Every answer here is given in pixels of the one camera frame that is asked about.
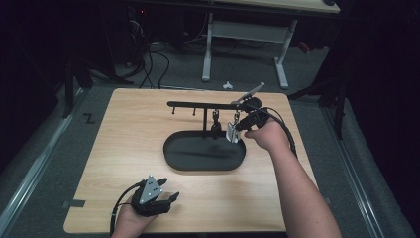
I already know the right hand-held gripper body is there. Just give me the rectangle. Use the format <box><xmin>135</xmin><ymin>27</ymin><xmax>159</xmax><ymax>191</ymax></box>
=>
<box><xmin>231</xmin><ymin>81</ymin><xmax>275</xmax><ymax>132</ymax></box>

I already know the hand-held gripper cable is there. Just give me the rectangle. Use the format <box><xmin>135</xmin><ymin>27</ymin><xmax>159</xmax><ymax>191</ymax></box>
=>
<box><xmin>262</xmin><ymin>106</ymin><xmax>299</xmax><ymax>159</ymax></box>
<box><xmin>109</xmin><ymin>180</ymin><xmax>147</xmax><ymax>238</ymax></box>

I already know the person's right hand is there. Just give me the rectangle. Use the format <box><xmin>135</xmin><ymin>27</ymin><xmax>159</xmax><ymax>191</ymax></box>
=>
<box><xmin>244</xmin><ymin>117</ymin><xmax>293</xmax><ymax>155</ymax></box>

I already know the silver key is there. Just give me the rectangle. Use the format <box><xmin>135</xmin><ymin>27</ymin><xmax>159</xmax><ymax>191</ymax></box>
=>
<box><xmin>225</xmin><ymin>112</ymin><xmax>242</xmax><ymax>145</ymax></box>

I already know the white-framed desk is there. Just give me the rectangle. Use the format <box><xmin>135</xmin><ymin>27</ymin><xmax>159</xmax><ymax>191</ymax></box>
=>
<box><xmin>201</xmin><ymin>0</ymin><xmax>341</xmax><ymax>91</ymax></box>

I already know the black metal stand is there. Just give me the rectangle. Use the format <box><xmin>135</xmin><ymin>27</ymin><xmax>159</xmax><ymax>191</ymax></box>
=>
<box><xmin>286</xmin><ymin>62</ymin><xmax>350</xmax><ymax>141</ymax></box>
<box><xmin>61</xmin><ymin>49</ymin><xmax>95</xmax><ymax>119</ymax></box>

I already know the left hand-held gripper cable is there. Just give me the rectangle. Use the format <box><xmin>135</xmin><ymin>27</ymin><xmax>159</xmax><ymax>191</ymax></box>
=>
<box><xmin>109</xmin><ymin>180</ymin><xmax>147</xmax><ymax>238</ymax></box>

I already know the metal floor rail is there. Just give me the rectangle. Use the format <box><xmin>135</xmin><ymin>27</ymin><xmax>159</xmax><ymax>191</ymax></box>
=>
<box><xmin>320</xmin><ymin>105</ymin><xmax>386</xmax><ymax>238</ymax></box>
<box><xmin>0</xmin><ymin>88</ymin><xmax>87</xmax><ymax>230</ymax></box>

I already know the right hand-held gripper cable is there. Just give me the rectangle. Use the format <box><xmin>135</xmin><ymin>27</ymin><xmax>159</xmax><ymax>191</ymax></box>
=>
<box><xmin>262</xmin><ymin>106</ymin><xmax>299</xmax><ymax>159</ymax></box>

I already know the person's left hand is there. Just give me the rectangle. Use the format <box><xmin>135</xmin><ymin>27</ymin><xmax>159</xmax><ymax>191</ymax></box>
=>
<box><xmin>111</xmin><ymin>197</ymin><xmax>160</xmax><ymax>238</ymax></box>

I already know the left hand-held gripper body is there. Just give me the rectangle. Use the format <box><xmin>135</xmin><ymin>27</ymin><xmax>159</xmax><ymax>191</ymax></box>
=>
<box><xmin>130</xmin><ymin>175</ymin><xmax>173</xmax><ymax>218</ymax></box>

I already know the black key rack with tray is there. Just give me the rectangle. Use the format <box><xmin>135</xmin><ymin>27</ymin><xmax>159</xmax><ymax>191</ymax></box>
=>
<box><xmin>162</xmin><ymin>100</ymin><xmax>262</xmax><ymax>172</ymax></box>

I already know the black car key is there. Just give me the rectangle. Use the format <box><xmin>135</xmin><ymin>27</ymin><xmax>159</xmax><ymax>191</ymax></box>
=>
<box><xmin>211</xmin><ymin>109</ymin><xmax>222</xmax><ymax>139</ymax></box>

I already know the bundle of black floor cables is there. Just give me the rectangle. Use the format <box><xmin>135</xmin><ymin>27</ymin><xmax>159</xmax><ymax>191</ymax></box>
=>
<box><xmin>125</xmin><ymin>18</ymin><xmax>171</xmax><ymax>90</ymax></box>

